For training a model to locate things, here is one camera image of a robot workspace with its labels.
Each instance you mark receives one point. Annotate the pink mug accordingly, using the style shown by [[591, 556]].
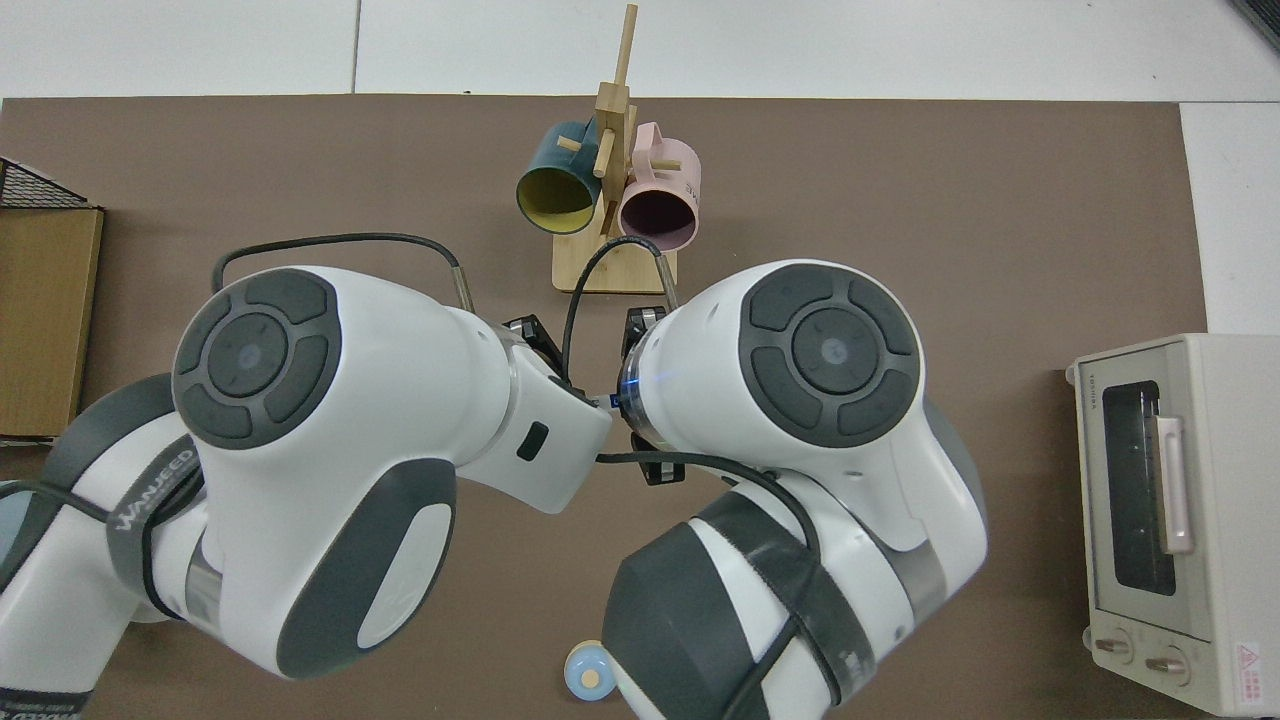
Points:
[[680, 165]]

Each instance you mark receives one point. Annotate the teal mug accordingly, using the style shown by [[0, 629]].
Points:
[[545, 155]]

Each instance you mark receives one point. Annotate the wooden cup stand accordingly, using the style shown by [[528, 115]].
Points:
[[612, 110]]

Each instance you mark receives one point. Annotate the brown table cloth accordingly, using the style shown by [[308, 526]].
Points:
[[900, 200]]

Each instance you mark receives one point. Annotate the light blue plate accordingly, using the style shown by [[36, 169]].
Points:
[[8, 520]]

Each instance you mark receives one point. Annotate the pale toaster oven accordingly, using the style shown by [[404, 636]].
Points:
[[1230, 480]]

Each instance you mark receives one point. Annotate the dark grey flat object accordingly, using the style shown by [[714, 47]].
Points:
[[1260, 15]]

